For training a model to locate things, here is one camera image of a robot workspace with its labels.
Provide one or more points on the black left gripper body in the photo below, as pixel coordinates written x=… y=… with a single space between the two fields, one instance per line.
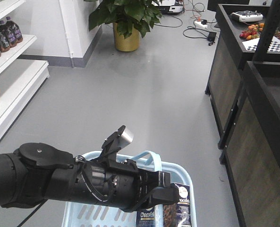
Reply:
x=119 y=185

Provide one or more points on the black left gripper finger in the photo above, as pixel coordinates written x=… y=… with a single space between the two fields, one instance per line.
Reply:
x=165 y=196
x=160 y=179

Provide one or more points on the dark blue Chocofello cookie box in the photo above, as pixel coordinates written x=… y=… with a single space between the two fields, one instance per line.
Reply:
x=178 y=214

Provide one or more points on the light blue shopping basket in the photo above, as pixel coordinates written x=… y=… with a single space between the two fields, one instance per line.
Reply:
x=85 y=215

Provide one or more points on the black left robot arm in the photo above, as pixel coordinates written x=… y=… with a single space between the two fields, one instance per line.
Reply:
x=37 y=172

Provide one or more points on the white store shelf unit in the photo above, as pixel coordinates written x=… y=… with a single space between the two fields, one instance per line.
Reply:
x=19 y=81

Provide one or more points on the black power brick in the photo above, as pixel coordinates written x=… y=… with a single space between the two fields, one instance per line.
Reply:
x=211 y=36

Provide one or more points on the white power strip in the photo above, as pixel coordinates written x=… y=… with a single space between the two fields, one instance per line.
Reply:
x=200 y=24

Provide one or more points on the potted green plant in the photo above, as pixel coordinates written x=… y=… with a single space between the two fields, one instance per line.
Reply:
x=131 y=20

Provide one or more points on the wood panel display stand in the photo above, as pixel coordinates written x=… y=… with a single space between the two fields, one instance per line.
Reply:
x=224 y=83

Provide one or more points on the small red orange peppers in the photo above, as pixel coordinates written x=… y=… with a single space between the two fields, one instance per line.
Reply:
x=253 y=31

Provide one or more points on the checkered calibration board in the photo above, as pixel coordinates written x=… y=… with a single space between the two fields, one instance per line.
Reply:
x=251 y=45

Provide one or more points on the white game controller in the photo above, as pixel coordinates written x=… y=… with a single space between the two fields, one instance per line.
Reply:
x=247 y=16

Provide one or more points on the dark juice bottle front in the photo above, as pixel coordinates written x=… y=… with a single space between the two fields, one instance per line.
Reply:
x=15 y=29

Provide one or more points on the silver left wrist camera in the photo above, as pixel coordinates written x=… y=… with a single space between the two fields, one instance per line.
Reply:
x=116 y=142

